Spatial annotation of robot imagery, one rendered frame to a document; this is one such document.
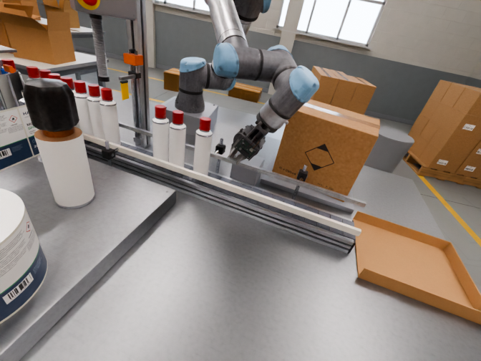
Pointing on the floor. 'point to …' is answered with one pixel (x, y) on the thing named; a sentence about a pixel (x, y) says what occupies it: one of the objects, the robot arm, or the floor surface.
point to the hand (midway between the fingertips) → (233, 157)
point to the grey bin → (389, 150)
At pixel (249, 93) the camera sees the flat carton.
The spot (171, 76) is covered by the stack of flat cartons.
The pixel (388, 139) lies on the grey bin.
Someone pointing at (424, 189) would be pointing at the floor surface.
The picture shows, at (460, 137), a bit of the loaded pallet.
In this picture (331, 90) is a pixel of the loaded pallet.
